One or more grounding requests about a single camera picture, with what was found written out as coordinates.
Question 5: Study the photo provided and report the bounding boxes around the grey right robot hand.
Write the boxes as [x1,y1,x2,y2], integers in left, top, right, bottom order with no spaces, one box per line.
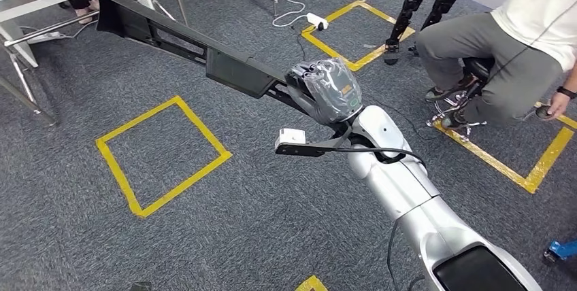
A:
[284,58,364,126]

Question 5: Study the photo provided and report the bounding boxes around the person's left hand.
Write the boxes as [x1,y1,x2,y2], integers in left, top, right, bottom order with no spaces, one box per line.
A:
[544,92,572,122]

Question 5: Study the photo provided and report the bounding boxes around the black handheld controller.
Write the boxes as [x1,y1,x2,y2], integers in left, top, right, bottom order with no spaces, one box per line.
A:
[535,104,556,122]

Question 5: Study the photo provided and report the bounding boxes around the long black plastic part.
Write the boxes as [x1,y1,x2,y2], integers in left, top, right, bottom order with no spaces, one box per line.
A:
[95,0,316,116]

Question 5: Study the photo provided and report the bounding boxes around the blue steel shelf rack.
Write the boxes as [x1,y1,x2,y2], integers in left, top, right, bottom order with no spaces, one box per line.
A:
[543,239,577,264]

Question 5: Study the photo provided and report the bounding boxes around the black wristwatch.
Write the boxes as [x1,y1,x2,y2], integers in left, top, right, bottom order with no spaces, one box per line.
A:
[556,85,577,101]

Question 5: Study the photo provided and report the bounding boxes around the yellow floor tape square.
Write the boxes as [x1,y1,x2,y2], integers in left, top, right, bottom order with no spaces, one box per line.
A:
[301,0,416,73]
[295,275,329,291]
[432,101,577,195]

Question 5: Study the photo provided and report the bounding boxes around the white power strip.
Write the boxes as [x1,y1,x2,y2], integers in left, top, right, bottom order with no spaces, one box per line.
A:
[306,12,329,32]

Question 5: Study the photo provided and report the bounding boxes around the person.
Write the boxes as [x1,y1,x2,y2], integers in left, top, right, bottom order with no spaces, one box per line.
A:
[414,0,577,130]

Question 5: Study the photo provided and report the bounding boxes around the black chrome stool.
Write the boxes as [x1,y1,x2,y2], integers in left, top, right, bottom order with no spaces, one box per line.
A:
[425,56,496,144]

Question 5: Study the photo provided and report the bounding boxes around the person's legs and feet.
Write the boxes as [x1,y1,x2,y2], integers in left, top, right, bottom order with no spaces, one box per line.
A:
[57,0,101,25]

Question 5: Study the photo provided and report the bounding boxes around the white extension socket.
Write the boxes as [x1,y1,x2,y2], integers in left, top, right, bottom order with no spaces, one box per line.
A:
[27,31,69,46]

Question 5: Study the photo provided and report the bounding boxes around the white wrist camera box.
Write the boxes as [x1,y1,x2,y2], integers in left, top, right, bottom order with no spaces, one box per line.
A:
[274,128,307,150]

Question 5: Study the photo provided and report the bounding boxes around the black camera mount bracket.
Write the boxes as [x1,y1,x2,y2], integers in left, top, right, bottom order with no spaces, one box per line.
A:
[275,124,361,158]

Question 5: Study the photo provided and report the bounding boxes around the black camera cable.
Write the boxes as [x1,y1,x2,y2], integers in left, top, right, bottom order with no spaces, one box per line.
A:
[331,145,427,168]

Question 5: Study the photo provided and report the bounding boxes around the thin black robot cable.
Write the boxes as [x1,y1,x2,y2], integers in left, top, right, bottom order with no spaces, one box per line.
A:
[386,219,427,291]

